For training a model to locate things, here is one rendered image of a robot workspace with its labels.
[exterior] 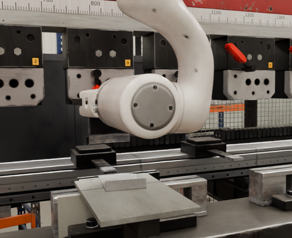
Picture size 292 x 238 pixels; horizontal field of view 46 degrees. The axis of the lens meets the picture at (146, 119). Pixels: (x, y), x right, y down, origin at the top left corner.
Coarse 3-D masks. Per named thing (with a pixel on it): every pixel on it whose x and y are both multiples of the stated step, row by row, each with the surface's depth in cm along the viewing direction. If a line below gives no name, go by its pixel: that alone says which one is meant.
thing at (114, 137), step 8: (88, 120) 81; (96, 120) 80; (88, 128) 81; (96, 128) 80; (104, 128) 81; (112, 128) 82; (96, 136) 82; (104, 136) 82; (112, 136) 83; (120, 136) 84; (128, 136) 84
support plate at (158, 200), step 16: (144, 176) 82; (80, 192) 71; (96, 192) 70; (112, 192) 70; (128, 192) 70; (144, 192) 69; (160, 192) 69; (176, 192) 69; (96, 208) 60; (112, 208) 60; (128, 208) 60; (144, 208) 60; (160, 208) 60; (176, 208) 60; (192, 208) 60; (112, 224) 55
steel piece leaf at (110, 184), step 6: (102, 180) 78; (108, 180) 78; (114, 180) 70; (120, 180) 71; (126, 180) 71; (132, 180) 71; (138, 180) 72; (144, 180) 72; (108, 186) 70; (114, 186) 70; (120, 186) 71; (126, 186) 71; (132, 186) 71; (138, 186) 72; (144, 186) 72
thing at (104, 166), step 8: (96, 144) 109; (104, 144) 109; (72, 152) 104; (80, 152) 100; (88, 152) 101; (96, 152) 102; (104, 152) 102; (112, 152) 102; (72, 160) 105; (80, 160) 99; (88, 160) 100; (96, 160) 99; (104, 160) 102; (112, 160) 102; (104, 168) 89; (112, 168) 89
